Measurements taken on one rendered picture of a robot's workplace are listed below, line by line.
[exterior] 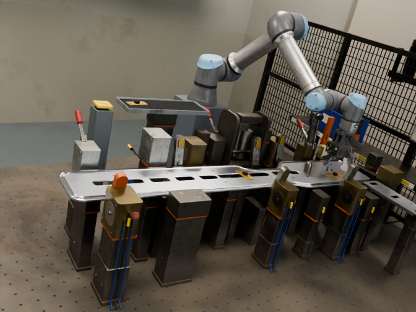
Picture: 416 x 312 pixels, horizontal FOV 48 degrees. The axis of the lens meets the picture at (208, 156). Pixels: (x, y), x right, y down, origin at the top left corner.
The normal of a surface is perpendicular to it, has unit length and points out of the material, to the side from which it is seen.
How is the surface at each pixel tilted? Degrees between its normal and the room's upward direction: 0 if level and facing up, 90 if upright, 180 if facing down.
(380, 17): 90
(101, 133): 90
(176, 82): 90
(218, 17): 90
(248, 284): 0
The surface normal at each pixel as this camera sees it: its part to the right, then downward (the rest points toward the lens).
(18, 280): 0.22, -0.91
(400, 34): -0.77, 0.07
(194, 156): 0.50, 0.42
